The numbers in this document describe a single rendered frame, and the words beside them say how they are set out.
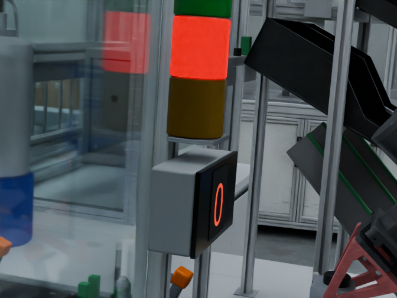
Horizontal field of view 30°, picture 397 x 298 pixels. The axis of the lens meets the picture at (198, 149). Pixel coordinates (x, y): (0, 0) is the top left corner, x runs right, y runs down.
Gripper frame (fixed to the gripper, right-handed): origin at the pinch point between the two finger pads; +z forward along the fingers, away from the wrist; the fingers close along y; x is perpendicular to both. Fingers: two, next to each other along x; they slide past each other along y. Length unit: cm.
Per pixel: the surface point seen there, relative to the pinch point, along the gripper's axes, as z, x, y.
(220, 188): -4.1, -15.9, 18.8
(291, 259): 110, 28, -356
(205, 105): -8.7, -21.7, 21.1
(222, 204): -2.9, -14.9, 17.6
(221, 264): 34, -8, -68
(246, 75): -2, -29, -42
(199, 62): -10.9, -24.4, 21.5
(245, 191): 49, -18, -170
